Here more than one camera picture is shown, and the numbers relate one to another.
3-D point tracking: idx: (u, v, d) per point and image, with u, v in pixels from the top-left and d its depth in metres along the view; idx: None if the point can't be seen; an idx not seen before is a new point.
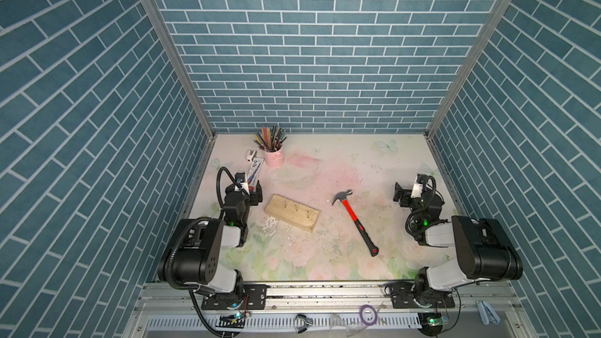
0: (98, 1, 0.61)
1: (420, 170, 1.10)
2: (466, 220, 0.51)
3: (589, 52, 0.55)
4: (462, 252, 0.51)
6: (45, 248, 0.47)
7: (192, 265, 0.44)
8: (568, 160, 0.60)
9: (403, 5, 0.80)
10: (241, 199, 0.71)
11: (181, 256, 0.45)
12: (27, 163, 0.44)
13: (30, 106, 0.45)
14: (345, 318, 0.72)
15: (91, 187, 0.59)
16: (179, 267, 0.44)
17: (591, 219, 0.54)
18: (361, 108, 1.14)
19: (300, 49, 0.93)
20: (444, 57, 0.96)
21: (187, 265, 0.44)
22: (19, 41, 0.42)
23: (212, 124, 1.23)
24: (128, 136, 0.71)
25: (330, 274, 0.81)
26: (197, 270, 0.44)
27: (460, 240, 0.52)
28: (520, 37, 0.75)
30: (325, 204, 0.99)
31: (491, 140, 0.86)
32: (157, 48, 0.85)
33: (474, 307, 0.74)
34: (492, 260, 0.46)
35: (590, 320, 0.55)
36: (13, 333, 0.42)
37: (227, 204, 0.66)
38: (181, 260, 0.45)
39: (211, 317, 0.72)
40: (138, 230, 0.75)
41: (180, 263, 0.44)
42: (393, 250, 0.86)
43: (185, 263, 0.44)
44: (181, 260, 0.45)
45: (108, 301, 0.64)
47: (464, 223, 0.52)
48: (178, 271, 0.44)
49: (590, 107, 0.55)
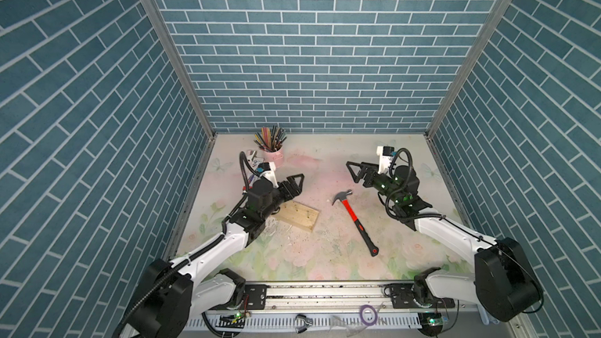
0: (98, 1, 0.61)
1: (420, 170, 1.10)
2: (494, 260, 0.44)
3: (589, 51, 0.55)
4: (491, 297, 0.44)
6: (45, 248, 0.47)
7: (153, 325, 0.40)
8: (568, 160, 0.60)
9: (403, 5, 0.80)
10: (268, 192, 0.61)
11: (145, 310, 0.41)
12: (28, 163, 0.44)
13: (30, 106, 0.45)
14: (345, 318, 0.72)
15: (91, 187, 0.59)
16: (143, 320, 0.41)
17: (591, 219, 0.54)
18: (361, 108, 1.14)
19: (300, 49, 0.93)
20: (444, 56, 0.96)
21: (149, 322, 0.40)
22: (19, 41, 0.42)
23: (212, 124, 1.23)
24: (128, 136, 0.71)
25: (330, 273, 0.81)
26: (156, 332, 0.40)
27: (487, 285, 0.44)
28: (520, 37, 0.75)
30: (325, 204, 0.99)
31: (491, 140, 0.86)
32: (157, 48, 0.85)
33: (474, 307, 0.74)
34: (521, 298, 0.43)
35: (590, 320, 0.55)
36: (13, 333, 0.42)
37: (251, 191, 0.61)
38: (145, 314, 0.41)
39: (212, 317, 0.72)
40: (138, 230, 0.75)
41: (141, 320, 0.41)
42: (393, 251, 0.86)
43: (149, 320, 0.41)
44: (146, 314, 0.41)
45: (108, 301, 0.64)
47: (494, 265, 0.43)
48: (142, 326, 0.40)
49: (590, 107, 0.55)
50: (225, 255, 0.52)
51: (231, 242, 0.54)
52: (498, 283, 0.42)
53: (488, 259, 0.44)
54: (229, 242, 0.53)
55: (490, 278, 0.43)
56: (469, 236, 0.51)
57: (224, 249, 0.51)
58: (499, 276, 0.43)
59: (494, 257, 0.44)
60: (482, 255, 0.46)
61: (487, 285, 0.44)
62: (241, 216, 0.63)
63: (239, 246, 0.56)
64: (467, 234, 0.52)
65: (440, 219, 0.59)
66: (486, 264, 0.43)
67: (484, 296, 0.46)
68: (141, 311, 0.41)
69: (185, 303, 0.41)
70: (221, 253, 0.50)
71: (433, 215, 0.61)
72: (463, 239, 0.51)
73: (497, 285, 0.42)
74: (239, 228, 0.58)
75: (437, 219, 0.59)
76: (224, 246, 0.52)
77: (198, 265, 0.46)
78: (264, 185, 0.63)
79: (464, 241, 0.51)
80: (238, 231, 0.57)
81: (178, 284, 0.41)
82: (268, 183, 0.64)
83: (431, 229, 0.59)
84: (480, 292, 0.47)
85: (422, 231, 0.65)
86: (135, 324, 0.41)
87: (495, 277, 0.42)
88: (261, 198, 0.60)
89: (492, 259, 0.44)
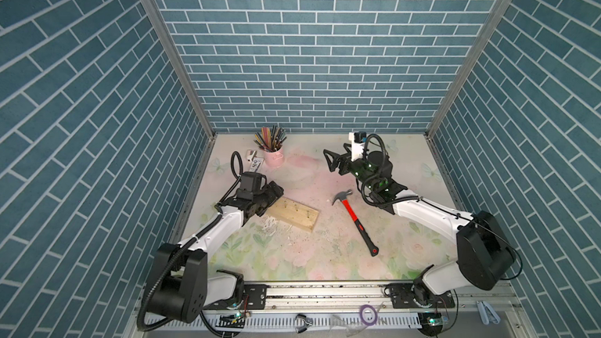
0: (98, 1, 0.61)
1: (419, 170, 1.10)
2: (474, 236, 0.45)
3: (589, 51, 0.55)
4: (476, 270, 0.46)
6: (46, 248, 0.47)
7: (177, 303, 0.41)
8: (568, 160, 0.60)
9: (403, 5, 0.80)
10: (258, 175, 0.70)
11: (166, 293, 0.42)
12: (29, 163, 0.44)
13: (30, 106, 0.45)
14: (345, 318, 0.72)
15: (91, 187, 0.59)
16: (167, 302, 0.41)
17: (591, 219, 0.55)
18: (361, 108, 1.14)
19: (300, 49, 0.93)
20: (444, 56, 0.96)
21: (173, 303, 0.41)
22: (19, 41, 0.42)
23: (212, 124, 1.23)
24: (128, 136, 0.71)
25: (330, 273, 0.81)
26: (181, 308, 0.41)
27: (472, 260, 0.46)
28: (520, 37, 0.75)
30: (325, 204, 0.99)
31: (491, 140, 0.86)
32: (157, 48, 0.85)
33: (474, 307, 0.74)
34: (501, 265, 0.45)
35: (591, 320, 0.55)
36: (13, 333, 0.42)
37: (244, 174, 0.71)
38: (167, 296, 0.42)
39: (212, 317, 0.72)
40: (138, 230, 0.75)
41: (164, 303, 0.41)
42: (393, 251, 0.86)
43: (173, 300, 0.41)
44: (165, 296, 0.42)
45: (108, 300, 0.64)
47: (474, 241, 0.44)
48: (164, 311, 0.41)
49: (590, 107, 0.55)
50: (226, 233, 0.53)
51: (228, 221, 0.56)
52: (479, 256, 0.44)
53: (469, 235, 0.46)
54: (228, 221, 0.55)
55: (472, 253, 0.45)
56: (448, 216, 0.52)
57: (224, 227, 0.53)
58: (479, 249, 0.44)
59: (475, 233, 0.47)
60: (462, 234, 0.47)
61: (470, 259, 0.46)
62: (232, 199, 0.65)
63: (236, 223, 0.58)
64: (446, 213, 0.53)
65: (417, 200, 0.59)
66: (467, 241, 0.45)
67: (469, 269, 0.48)
68: (161, 296, 0.42)
69: (201, 278, 0.42)
70: (223, 231, 0.52)
71: (412, 196, 0.61)
72: (443, 219, 0.52)
73: (479, 257, 0.44)
74: (232, 207, 0.61)
75: (416, 199, 0.60)
76: (225, 224, 0.54)
77: (206, 241, 0.47)
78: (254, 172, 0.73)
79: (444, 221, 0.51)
80: (232, 210, 0.60)
81: (193, 257, 0.43)
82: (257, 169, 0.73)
83: (412, 213, 0.59)
84: (466, 267, 0.48)
85: (401, 213, 0.63)
86: (158, 308, 0.41)
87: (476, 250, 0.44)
88: (255, 177, 0.68)
89: (472, 235, 0.45)
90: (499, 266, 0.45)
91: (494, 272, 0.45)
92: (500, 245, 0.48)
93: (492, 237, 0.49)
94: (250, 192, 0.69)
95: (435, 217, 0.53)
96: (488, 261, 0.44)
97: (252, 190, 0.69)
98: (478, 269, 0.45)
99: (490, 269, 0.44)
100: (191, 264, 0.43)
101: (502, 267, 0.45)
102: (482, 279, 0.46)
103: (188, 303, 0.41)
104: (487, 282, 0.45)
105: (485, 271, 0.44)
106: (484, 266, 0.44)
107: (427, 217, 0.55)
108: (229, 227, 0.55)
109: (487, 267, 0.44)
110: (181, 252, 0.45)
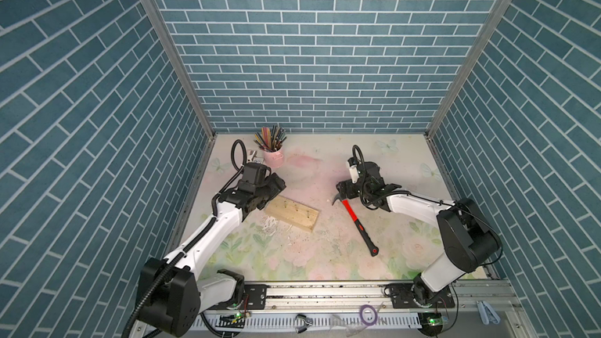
0: (98, 1, 0.61)
1: (420, 170, 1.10)
2: (455, 219, 0.48)
3: (589, 51, 0.55)
4: (457, 253, 0.49)
6: (45, 248, 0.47)
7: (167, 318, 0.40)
8: (568, 160, 0.60)
9: (402, 5, 0.80)
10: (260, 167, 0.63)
11: (157, 306, 0.41)
12: (28, 163, 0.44)
13: (30, 106, 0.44)
14: (345, 318, 0.72)
15: (91, 187, 0.59)
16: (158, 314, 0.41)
17: (591, 219, 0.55)
18: (361, 108, 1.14)
19: (300, 49, 0.93)
20: (444, 56, 0.96)
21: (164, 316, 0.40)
22: (19, 41, 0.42)
23: (212, 124, 1.23)
24: (128, 136, 0.71)
25: (330, 273, 0.81)
26: (171, 323, 0.40)
27: (454, 243, 0.49)
28: (520, 37, 0.75)
30: (325, 204, 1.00)
31: (491, 140, 0.86)
32: (157, 48, 0.85)
33: (474, 307, 0.74)
34: (483, 253, 0.47)
35: (590, 320, 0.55)
36: (13, 333, 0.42)
37: (247, 167, 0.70)
38: (159, 310, 0.41)
39: (212, 317, 0.72)
40: (138, 230, 0.75)
41: (155, 316, 0.41)
42: (393, 251, 0.86)
43: (163, 315, 0.41)
44: (158, 307, 0.41)
45: (108, 301, 0.64)
47: (454, 222, 0.48)
48: (157, 321, 0.41)
49: (590, 107, 0.55)
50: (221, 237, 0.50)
51: (226, 221, 0.52)
52: (459, 237, 0.47)
53: (449, 217, 0.49)
54: (224, 223, 0.52)
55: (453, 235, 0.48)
56: (432, 203, 0.57)
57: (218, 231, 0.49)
58: (458, 231, 0.47)
59: (455, 215, 0.49)
60: (444, 215, 0.51)
61: (451, 243, 0.49)
62: (231, 192, 0.60)
63: (234, 222, 0.54)
64: (430, 201, 0.58)
65: (408, 195, 0.64)
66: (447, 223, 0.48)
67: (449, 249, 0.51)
68: (152, 307, 0.41)
69: (188, 296, 0.40)
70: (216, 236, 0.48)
71: (400, 191, 0.68)
72: (426, 206, 0.57)
73: (459, 239, 0.47)
74: (229, 206, 0.56)
75: (404, 194, 0.65)
76: (219, 228, 0.50)
77: (195, 253, 0.44)
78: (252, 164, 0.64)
79: (428, 207, 0.56)
80: (230, 210, 0.55)
81: (180, 277, 0.40)
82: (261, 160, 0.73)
83: (401, 206, 0.64)
84: (449, 251, 0.51)
85: (394, 210, 0.67)
86: (151, 319, 0.41)
87: (454, 231, 0.47)
88: (258, 170, 0.63)
89: (452, 217, 0.49)
90: (484, 250, 0.47)
91: (475, 254, 0.47)
92: (482, 229, 0.51)
93: (475, 224, 0.52)
94: (253, 185, 0.64)
95: (421, 206, 0.58)
96: (467, 242, 0.47)
97: (255, 182, 0.64)
98: (460, 251, 0.48)
99: (470, 252, 0.46)
100: (176, 284, 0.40)
101: (486, 252, 0.47)
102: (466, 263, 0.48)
103: (176, 320, 0.40)
104: (469, 264, 0.47)
105: (466, 253, 0.47)
106: (463, 247, 0.47)
107: (415, 207, 0.59)
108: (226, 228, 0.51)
109: (466, 247, 0.47)
110: (168, 269, 0.44)
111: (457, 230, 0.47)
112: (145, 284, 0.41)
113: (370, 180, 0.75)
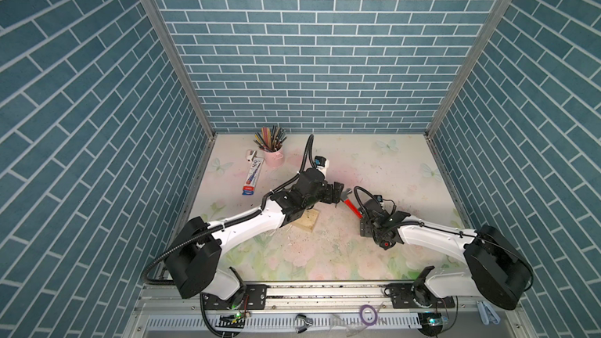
0: (98, 1, 0.61)
1: (419, 170, 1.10)
2: (484, 253, 0.45)
3: (589, 51, 0.55)
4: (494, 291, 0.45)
6: (45, 248, 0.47)
7: (181, 277, 0.43)
8: (568, 161, 0.60)
9: (403, 5, 0.80)
10: (320, 179, 0.61)
11: (180, 259, 0.45)
12: (28, 163, 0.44)
13: (30, 106, 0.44)
14: (345, 318, 0.72)
15: (91, 187, 0.59)
16: (176, 266, 0.44)
17: (592, 220, 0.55)
18: (361, 108, 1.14)
19: (300, 49, 0.93)
20: (444, 56, 0.96)
21: (180, 271, 0.44)
22: (19, 41, 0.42)
23: (212, 124, 1.23)
24: (128, 136, 0.71)
25: (330, 274, 0.81)
26: (182, 283, 0.43)
27: (486, 278, 0.45)
28: (520, 37, 0.75)
30: (325, 205, 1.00)
31: (491, 140, 0.86)
32: (157, 48, 0.85)
33: (474, 307, 0.74)
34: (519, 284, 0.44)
35: (591, 320, 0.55)
36: (13, 333, 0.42)
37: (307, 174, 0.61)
38: (179, 264, 0.44)
39: (212, 317, 0.72)
40: (138, 230, 0.75)
41: (175, 267, 0.44)
42: (393, 251, 0.86)
43: (180, 270, 0.44)
44: (180, 263, 0.44)
45: (108, 301, 0.64)
47: (484, 257, 0.44)
48: (175, 275, 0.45)
49: (590, 107, 0.55)
50: (257, 230, 0.52)
51: (268, 220, 0.53)
52: (491, 273, 0.43)
53: (477, 253, 0.45)
54: (265, 219, 0.53)
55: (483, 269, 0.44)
56: (452, 235, 0.52)
57: (257, 225, 0.51)
58: (493, 267, 0.44)
59: (483, 249, 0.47)
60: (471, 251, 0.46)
61: (485, 278, 0.45)
62: (282, 195, 0.62)
63: (273, 224, 0.55)
64: (450, 232, 0.54)
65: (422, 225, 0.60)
66: (476, 258, 0.44)
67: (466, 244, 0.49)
68: (176, 260, 0.45)
69: (206, 268, 0.42)
70: (252, 229, 0.50)
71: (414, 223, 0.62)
72: (448, 239, 0.52)
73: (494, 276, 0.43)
74: (277, 206, 0.57)
75: (419, 227, 0.60)
76: (257, 223, 0.51)
77: (230, 234, 0.46)
78: (314, 174, 0.62)
79: (450, 241, 0.52)
80: (275, 210, 0.56)
81: (208, 247, 0.42)
82: (320, 173, 0.64)
83: (418, 237, 0.59)
84: (481, 286, 0.47)
85: (409, 242, 0.62)
86: (172, 271, 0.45)
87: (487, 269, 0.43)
88: (311, 184, 0.60)
89: (481, 253, 0.45)
90: (520, 282, 0.44)
91: (512, 290, 0.43)
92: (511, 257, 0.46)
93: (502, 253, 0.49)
94: (303, 195, 0.63)
95: (441, 239, 0.53)
96: (502, 278, 0.43)
97: (304, 194, 0.63)
98: (496, 288, 0.44)
99: (507, 286, 0.43)
100: (202, 253, 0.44)
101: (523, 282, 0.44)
102: (502, 299, 0.44)
103: (187, 282, 0.43)
104: (509, 300, 0.43)
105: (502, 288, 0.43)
106: (498, 282, 0.43)
107: (435, 242, 0.55)
108: (264, 225, 0.53)
109: (503, 283, 0.43)
110: (203, 234, 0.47)
111: (489, 265, 0.44)
112: (182, 239, 0.45)
113: (374, 215, 0.72)
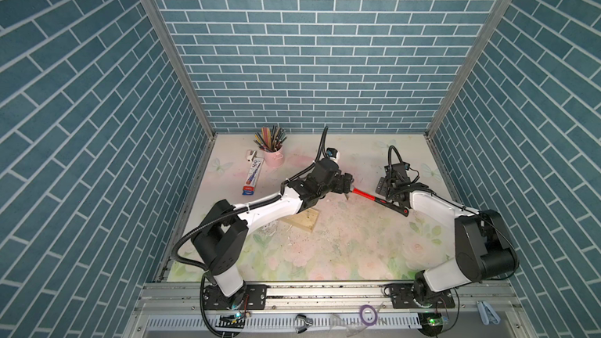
0: (99, 1, 0.62)
1: (420, 170, 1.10)
2: (473, 224, 0.47)
3: (589, 51, 0.55)
4: (468, 260, 0.48)
6: (45, 248, 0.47)
7: (210, 255, 0.46)
8: (568, 160, 0.60)
9: (403, 5, 0.80)
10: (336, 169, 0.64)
11: (207, 239, 0.48)
12: (28, 163, 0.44)
13: (30, 106, 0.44)
14: (345, 318, 0.72)
15: (91, 187, 0.59)
16: (203, 245, 0.47)
17: (592, 220, 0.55)
18: (361, 108, 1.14)
19: (300, 49, 0.93)
20: (444, 56, 0.96)
21: (208, 251, 0.46)
22: (19, 42, 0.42)
23: (212, 124, 1.23)
24: (128, 136, 0.71)
25: (330, 274, 0.81)
26: (211, 261, 0.46)
27: (466, 249, 0.48)
28: (519, 38, 0.75)
30: (325, 205, 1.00)
31: (491, 140, 0.86)
32: (157, 48, 0.85)
33: (475, 307, 0.74)
34: (496, 265, 0.45)
35: (591, 320, 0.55)
36: (13, 333, 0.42)
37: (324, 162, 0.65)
38: (206, 243, 0.47)
39: (212, 317, 0.72)
40: (138, 230, 0.75)
41: (203, 246, 0.47)
42: (393, 251, 0.86)
43: (208, 249, 0.47)
44: (208, 242, 0.47)
45: (108, 301, 0.64)
47: (472, 229, 0.47)
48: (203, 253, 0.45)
49: (590, 107, 0.55)
50: (276, 215, 0.54)
51: (286, 205, 0.56)
52: (473, 244, 0.46)
53: (467, 223, 0.48)
54: (285, 204, 0.56)
55: (466, 239, 0.48)
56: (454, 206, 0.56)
57: (278, 209, 0.54)
58: (474, 238, 0.46)
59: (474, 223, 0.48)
60: (461, 220, 0.50)
61: (465, 248, 0.48)
62: (298, 183, 0.64)
63: (289, 209, 0.57)
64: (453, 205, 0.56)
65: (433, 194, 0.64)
66: (463, 227, 0.48)
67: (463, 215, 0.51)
68: (203, 239, 0.48)
69: (235, 246, 0.45)
70: (273, 212, 0.53)
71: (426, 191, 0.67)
72: (449, 210, 0.55)
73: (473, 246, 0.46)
74: (295, 192, 0.61)
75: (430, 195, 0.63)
76: (277, 206, 0.54)
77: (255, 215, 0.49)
78: (329, 163, 0.65)
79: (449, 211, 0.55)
80: (294, 196, 0.59)
81: (235, 226, 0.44)
82: (336, 162, 0.67)
83: (424, 205, 0.63)
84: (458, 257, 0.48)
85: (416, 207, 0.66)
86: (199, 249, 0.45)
87: (470, 237, 0.46)
88: (328, 173, 0.63)
89: (470, 223, 0.48)
90: (497, 263, 0.46)
91: (485, 265, 0.45)
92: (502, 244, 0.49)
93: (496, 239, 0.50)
94: (318, 183, 0.66)
95: (444, 208, 0.56)
96: (480, 252, 0.46)
97: (321, 183, 0.65)
98: (471, 259, 0.47)
99: (483, 261, 0.45)
100: (230, 231, 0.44)
101: (499, 267, 0.45)
102: (473, 271, 0.47)
103: (217, 260, 0.45)
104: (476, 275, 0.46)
105: (477, 261, 0.45)
106: (476, 255, 0.46)
107: (437, 210, 0.59)
108: (284, 209, 0.55)
109: (477, 256, 0.45)
110: (230, 213, 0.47)
111: (473, 235, 0.46)
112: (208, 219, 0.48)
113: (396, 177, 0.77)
